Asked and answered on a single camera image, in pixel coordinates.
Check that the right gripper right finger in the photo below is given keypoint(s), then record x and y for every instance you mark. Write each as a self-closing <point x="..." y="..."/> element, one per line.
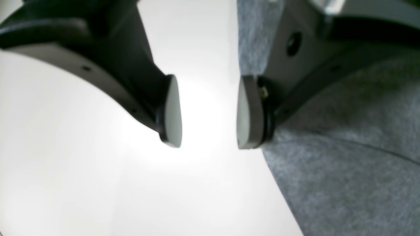
<point x="316" y="43"/>

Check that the grey T-shirt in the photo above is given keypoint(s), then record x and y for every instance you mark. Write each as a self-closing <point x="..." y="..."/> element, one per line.
<point x="347" y="161"/>

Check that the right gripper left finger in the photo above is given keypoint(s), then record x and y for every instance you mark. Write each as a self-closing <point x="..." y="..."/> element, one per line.
<point x="103" y="42"/>

